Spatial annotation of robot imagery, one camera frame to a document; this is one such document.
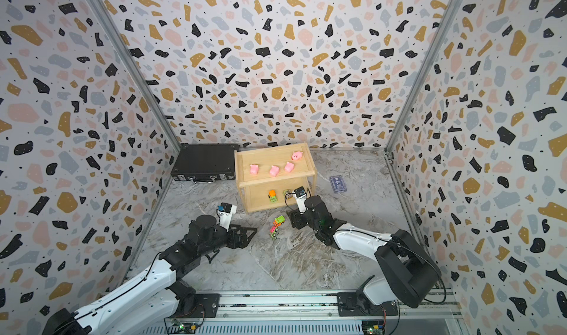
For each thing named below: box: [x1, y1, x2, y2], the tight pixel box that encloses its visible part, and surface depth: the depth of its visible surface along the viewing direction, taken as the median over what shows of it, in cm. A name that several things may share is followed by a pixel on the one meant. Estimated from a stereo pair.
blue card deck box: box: [329, 174, 347, 194], surface depth 108 cm
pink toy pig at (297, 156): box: [290, 151, 304, 161], surface depth 90 cm
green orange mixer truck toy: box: [267, 189, 278, 203], surface depth 99 cm
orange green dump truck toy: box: [273, 214, 286, 228], surface depth 94 cm
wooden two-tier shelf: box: [234, 142, 318, 214], surface depth 90 cm
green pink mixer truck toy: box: [269, 225, 280, 240], surface depth 92 cm
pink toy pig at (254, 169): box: [249, 163, 260, 175], surface depth 86 cm
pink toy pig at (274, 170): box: [269, 165, 280, 178], surface depth 85 cm
